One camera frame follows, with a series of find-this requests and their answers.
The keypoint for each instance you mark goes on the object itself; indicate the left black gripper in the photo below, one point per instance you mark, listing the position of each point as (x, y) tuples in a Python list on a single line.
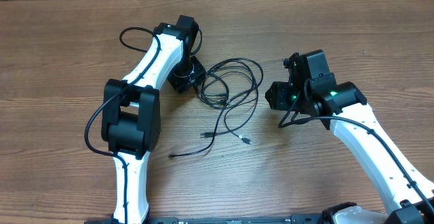
[(189, 78)]

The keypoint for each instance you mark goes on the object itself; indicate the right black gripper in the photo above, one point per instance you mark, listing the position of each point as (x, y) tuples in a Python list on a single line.
[(277, 96)]

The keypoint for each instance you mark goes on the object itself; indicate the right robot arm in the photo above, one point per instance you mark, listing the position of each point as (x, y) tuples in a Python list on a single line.
[(312, 93)]

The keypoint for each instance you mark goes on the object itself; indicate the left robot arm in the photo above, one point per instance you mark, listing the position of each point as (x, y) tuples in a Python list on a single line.
[(131, 117)]

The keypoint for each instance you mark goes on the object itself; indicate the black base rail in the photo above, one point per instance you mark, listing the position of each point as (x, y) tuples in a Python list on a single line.
[(234, 220)]

